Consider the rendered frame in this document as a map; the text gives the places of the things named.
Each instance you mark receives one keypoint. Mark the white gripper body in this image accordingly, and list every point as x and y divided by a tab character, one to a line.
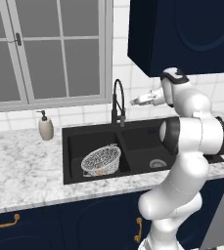
143	99

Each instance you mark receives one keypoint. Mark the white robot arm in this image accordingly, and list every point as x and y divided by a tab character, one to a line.
191	136

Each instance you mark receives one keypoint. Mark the black sink faucet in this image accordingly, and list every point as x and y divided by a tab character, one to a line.
118	104

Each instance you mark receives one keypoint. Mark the black double sink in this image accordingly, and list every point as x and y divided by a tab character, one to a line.
139	146

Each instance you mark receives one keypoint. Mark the orange tangerine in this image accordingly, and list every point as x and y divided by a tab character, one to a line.
99	171

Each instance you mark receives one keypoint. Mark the beige soap dispenser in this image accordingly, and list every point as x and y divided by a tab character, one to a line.
46	127

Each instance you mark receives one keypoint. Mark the grey framed window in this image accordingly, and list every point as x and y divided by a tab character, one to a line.
48	52

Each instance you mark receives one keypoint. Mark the navy cupboard door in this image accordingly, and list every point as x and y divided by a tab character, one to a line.
201	211
103	221

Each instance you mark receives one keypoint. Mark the dark window latch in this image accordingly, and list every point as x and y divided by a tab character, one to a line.
18	39

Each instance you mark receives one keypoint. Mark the grey dishwasher panel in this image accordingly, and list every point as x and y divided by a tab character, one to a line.
221	216

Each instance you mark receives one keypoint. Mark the navy cupboard drawer front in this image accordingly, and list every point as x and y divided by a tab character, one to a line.
22	228

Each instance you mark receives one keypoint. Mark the navy wall cupboard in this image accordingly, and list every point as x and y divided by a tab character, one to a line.
185	32

